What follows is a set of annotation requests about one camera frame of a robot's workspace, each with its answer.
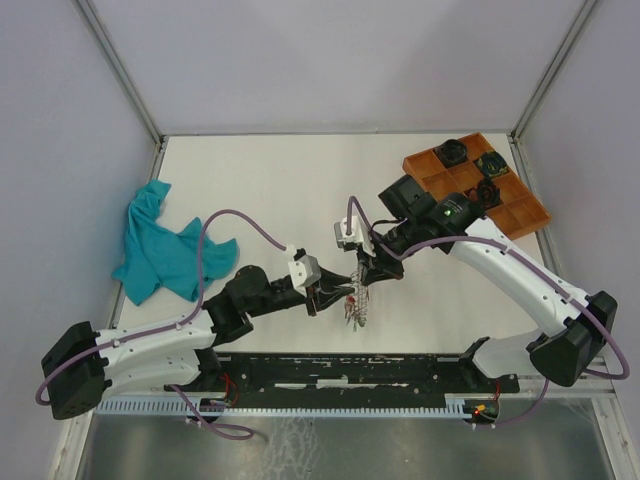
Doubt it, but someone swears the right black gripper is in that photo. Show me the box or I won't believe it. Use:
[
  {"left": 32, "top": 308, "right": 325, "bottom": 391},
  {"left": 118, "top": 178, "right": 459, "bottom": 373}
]
[{"left": 356, "top": 218, "right": 423, "bottom": 286}]

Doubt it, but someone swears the silver keyring with keys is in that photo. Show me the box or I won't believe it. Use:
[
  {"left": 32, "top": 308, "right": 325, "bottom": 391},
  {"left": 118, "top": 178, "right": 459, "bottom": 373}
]
[{"left": 344, "top": 271, "right": 370, "bottom": 332}]

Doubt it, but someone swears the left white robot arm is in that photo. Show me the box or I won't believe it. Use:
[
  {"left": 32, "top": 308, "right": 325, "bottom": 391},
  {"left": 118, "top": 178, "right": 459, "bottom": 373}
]
[{"left": 35, "top": 265, "right": 354, "bottom": 420}]

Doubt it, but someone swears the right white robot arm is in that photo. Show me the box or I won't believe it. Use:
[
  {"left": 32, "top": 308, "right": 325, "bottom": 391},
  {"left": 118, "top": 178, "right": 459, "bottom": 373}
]
[{"left": 334, "top": 175, "right": 618, "bottom": 391}]

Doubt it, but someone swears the orange compartment tray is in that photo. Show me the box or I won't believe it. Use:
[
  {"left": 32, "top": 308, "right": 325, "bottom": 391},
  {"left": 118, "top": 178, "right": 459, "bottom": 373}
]
[{"left": 403, "top": 133, "right": 551, "bottom": 240}]

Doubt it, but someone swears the black round part lower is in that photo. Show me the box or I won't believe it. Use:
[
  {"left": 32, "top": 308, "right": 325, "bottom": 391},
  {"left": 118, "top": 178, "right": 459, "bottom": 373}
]
[{"left": 465, "top": 179, "right": 502, "bottom": 210}]

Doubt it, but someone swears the black round part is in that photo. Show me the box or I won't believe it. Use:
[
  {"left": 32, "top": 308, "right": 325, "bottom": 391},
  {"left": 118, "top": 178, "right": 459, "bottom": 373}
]
[
  {"left": 434, "top": 139, "right": 468, "bottom": 168},
  {"left": 465, "top": 179, "right": 502, "bottom": 210}
]

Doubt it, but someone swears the black round part top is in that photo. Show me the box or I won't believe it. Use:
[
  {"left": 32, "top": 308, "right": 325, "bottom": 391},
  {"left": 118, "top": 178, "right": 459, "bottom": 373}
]
[{"left": 434, "top": 139, "right": 468, "bottom": 168}]

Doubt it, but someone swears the green yellow round part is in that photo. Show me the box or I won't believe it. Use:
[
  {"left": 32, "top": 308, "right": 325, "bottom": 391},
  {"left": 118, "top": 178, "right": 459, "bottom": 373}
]
[{"left": 475, "top": 151, "right": 509, "bottom": 179}]

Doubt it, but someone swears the teal cloth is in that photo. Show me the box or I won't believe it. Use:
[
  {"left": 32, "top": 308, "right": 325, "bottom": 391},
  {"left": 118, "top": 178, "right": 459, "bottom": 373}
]
[{"left": 113, "top": 180, "right": 239, "bottom": 306}]

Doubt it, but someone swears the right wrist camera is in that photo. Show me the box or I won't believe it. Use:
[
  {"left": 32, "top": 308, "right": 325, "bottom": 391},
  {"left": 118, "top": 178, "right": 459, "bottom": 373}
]
[{"left": 333, "top": 215, "right": 376, "bottom": 257}]

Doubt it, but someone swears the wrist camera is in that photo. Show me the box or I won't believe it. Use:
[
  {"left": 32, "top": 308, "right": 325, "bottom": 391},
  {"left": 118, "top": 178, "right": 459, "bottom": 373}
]
[
  {"left": 333, "top": 215, "right": 376, "bottom": 257},
  {"left": 284, "top": 244, "right": 321, "bottom": 295}
]

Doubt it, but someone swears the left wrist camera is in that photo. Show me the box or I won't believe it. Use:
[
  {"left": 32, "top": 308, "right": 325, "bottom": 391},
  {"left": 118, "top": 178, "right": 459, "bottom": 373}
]
[{"left": 284, "top": 244, "right": 321, "bottom": 295}]

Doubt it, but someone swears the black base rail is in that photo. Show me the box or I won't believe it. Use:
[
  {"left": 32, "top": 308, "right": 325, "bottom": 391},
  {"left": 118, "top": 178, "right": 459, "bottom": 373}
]
[{"left": 181, "top": 352, "right": 520, "bottom": 407}]

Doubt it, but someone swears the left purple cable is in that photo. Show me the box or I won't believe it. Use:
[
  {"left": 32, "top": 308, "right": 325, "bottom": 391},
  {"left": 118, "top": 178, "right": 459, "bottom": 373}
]
[{"left": 34, "top": 208, "right": 296, "bottom": 441}]

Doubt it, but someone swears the white slotted cable duct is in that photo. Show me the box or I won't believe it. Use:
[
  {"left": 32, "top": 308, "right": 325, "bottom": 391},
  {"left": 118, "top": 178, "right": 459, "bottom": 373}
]
[{"left": 94, "top": 393, "right": 472, "bottom": 420}]

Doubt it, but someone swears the aluminium front frame rail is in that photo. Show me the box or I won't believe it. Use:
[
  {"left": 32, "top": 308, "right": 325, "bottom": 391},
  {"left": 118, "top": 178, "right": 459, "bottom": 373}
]
[{"left": 519, "top": 359, "right": 614, "bottom": 399}]

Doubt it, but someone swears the left aluminium frame post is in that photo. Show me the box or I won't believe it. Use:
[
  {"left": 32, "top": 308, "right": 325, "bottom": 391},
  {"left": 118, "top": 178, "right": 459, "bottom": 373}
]
[{"left": 71, "top": 0, "right": 164, "bottom": 146}]

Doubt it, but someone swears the aluminium frame post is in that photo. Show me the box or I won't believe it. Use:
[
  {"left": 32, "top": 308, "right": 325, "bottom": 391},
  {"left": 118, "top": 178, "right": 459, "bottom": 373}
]
[
  {"left": 510, "top": 0, "right": 602, "bottom": 143},
  {"left": 71, "top": 0, "right": 164, "bottom": 146}
]

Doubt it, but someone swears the right aluminium frame post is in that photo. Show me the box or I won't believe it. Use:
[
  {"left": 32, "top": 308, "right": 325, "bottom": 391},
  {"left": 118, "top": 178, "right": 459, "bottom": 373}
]
[{"left": 510, "top": 0, "right": 602, "bottom": 143}]

